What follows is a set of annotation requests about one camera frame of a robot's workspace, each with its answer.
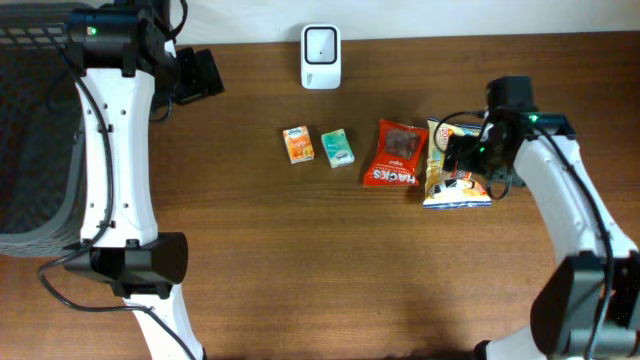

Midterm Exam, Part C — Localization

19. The white barcode scanner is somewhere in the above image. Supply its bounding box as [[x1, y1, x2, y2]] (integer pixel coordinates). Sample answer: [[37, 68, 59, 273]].
[[300, 24, 342, 90]]

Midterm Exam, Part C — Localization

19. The green tissue pack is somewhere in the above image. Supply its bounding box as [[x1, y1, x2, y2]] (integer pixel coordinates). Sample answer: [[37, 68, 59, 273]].
[[321, 129, 355, 169]]

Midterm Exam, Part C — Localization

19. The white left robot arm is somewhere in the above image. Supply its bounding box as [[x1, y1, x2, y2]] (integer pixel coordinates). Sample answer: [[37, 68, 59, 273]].
[[61, 1, 224, 359]]

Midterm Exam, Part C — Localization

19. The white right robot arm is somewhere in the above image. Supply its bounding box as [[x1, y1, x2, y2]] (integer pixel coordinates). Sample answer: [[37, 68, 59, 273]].
[[444, 76, 639, 360]]

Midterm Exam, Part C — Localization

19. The dark grey plastic basket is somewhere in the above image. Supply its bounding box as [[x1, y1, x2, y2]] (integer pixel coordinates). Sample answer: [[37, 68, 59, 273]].
[[1, 2, 86, 257]]

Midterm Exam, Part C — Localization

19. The red Hacks candy bag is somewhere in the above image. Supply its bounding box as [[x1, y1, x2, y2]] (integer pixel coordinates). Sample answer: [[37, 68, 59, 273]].
[[363, 119, 429, 187]]

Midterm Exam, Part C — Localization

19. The orange tissue pack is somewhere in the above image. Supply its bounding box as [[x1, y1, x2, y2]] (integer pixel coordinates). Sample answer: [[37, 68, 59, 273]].
[[283, 126, 315, 164]]

